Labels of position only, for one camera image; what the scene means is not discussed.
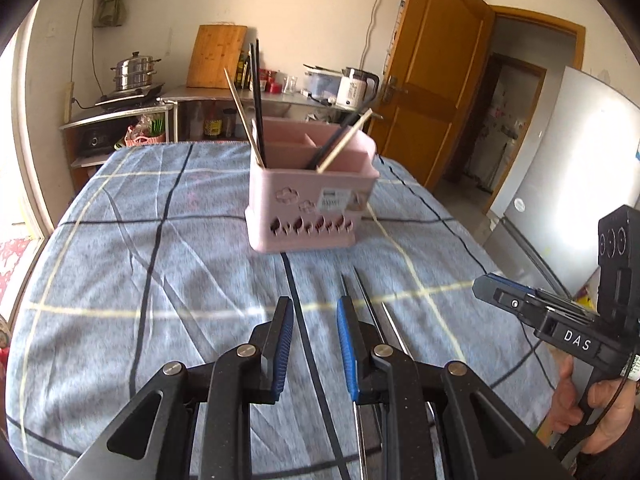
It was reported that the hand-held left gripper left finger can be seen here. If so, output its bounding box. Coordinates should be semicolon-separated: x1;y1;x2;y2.
62;296;295;480

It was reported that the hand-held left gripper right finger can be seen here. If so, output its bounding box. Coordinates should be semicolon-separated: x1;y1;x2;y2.
336;295;568;480

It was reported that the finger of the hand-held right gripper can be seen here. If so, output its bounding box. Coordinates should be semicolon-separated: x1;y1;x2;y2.
487;272;597;318
472;275;548;324

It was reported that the pink plastic utensil basket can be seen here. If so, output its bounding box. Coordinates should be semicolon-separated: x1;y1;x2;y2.
245;116;381;254

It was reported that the wooden chopstick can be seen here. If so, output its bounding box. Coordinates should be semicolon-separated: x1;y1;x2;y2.
317;108;375;173
223;68;265;169

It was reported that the person's right hand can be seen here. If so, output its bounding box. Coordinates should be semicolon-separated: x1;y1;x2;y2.
551;355;640;456

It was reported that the silver refrigerator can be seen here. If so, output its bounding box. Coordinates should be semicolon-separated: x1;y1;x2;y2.
487;65;640;306

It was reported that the blue-grey plaid tablecloth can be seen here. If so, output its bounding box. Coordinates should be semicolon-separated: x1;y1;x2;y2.
5;140;561;480

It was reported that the wooden door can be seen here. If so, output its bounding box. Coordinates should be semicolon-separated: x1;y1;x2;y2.
367;0;496;191

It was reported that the white electric kettle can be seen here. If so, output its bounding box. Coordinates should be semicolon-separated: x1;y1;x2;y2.
335;66;380;110

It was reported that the pink basket of vegetables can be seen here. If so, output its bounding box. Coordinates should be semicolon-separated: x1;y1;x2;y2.
124;114;167;148

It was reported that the steel kitchen counter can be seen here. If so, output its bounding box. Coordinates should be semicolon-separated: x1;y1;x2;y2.
160;85;383;143

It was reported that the clear plastic storage container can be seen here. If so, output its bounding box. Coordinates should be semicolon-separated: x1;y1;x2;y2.
303;64;346;103

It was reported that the stove cabinet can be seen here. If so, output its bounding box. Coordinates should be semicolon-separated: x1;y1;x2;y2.
59;105;176;196

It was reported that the red patterned rug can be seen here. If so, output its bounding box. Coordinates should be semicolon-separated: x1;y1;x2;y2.
0;237;36;301

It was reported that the induction cooker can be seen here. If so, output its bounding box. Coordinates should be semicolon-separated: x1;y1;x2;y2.
95;82;166;107

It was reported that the wooden cutting board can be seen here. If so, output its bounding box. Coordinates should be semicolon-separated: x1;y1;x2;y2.
186;24;248;90

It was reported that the steel steamer pot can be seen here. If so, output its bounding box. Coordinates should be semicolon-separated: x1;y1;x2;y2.
111;51;162;93

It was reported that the metal door handle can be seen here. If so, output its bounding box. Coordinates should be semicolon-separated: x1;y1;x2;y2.
381;75;408;106

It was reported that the wooden door frame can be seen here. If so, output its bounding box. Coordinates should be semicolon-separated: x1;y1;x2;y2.
487;5;587;191

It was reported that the wall cable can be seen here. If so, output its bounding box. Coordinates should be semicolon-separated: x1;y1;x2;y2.
360;0;396;68

